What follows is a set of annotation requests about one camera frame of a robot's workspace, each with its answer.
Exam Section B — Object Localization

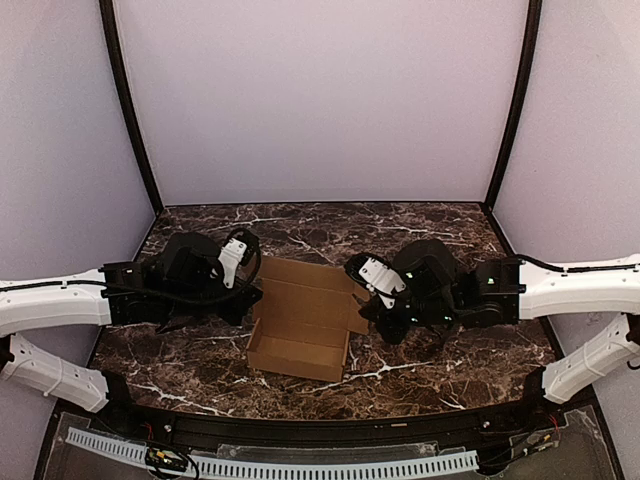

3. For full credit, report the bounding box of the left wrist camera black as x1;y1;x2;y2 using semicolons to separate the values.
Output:
218;228;261;290

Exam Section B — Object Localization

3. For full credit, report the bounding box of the left black frame post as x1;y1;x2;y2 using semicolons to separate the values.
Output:
98;0;164;216

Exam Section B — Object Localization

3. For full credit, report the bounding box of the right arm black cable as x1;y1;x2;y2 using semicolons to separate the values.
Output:
514;253;640;274

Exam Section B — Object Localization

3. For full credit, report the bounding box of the white slotted cable duct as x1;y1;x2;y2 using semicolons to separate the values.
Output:
64;426;480;479

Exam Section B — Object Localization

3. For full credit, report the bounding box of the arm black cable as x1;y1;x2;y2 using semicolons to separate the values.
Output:
514;253;640;274
102;239;265;306

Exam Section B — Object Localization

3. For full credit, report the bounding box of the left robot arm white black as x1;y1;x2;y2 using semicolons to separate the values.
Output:
1;228;262;413

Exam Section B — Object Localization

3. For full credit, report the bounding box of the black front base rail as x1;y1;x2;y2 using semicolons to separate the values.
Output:
97;402;567;450

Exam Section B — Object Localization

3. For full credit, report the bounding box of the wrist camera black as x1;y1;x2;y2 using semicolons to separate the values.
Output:
218;228;261;290
344;253;407;310

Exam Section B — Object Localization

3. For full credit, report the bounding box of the small green circuit board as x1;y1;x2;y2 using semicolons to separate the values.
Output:
144;447;189;472

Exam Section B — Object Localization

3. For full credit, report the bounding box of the black frame post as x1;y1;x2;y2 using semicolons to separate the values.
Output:
484;0;543;211
98;0;164;216

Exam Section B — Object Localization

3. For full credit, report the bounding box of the brown cardboard box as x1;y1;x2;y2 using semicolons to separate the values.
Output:
246;257;369;382

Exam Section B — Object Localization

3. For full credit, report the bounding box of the right black frame post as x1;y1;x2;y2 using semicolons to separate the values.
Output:
484;0;543;211

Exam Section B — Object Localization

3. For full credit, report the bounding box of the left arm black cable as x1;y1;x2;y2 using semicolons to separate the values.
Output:
102;239;265;306

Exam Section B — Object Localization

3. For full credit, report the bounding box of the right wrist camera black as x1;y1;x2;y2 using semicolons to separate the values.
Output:
344;253;407;310

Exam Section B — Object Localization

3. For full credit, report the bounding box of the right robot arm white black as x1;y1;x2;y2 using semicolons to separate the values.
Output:
344;239;639;405

